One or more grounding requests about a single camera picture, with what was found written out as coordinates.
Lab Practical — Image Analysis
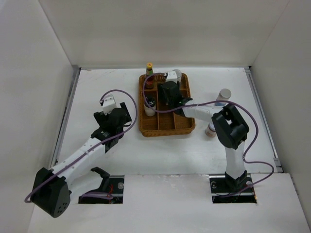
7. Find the yellow-capped sauce bottle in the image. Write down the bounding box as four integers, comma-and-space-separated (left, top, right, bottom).
145, 63, 154, 89

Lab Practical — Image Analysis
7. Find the white grey-capped bottle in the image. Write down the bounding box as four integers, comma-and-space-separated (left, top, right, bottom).
173, 69, 182, 83

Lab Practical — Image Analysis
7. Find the black-capped white shaker bottle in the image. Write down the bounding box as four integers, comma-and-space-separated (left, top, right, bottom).
144, 96, 156, 117

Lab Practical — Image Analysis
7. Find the white blue-labelled bottle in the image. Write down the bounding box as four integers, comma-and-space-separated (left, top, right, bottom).
214, 88, 231, 106

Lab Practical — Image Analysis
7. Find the orange spice jar red label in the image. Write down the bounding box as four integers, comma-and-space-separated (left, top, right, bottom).
205, 123, 217, 138

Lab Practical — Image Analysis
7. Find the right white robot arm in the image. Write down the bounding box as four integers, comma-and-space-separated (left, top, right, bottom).
157, 81, 249, 192

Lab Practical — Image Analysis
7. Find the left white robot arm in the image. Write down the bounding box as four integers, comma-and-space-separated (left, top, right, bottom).
26, 99, 132, 218

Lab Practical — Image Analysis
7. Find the brown wicker divided basket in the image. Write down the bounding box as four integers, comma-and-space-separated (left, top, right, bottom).
138, 73, 196, 137

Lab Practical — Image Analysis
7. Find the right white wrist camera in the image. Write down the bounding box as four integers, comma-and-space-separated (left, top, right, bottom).
163, 71, 176, 83

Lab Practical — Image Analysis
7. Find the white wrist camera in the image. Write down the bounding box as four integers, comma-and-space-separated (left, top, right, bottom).
163, 71, 176, 83
100, 94, 117, 115

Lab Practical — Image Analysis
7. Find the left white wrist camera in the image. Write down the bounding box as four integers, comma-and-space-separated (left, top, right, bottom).
100, 94, 117, 115

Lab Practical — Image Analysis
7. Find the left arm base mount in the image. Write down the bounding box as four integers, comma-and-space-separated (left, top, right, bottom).
78, 167, 125, 204

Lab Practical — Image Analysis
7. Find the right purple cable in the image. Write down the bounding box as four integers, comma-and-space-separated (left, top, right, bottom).
142, 72, 275, 197

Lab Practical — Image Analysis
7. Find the purple cable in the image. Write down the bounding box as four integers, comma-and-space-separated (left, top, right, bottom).
24, 88, 138, 204
142, 72, 275, 197

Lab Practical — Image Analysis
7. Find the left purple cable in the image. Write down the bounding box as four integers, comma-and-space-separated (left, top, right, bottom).
24, 88, 138, 204

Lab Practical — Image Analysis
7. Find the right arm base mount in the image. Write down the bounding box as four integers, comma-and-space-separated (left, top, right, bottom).
209, 172, 257, 204

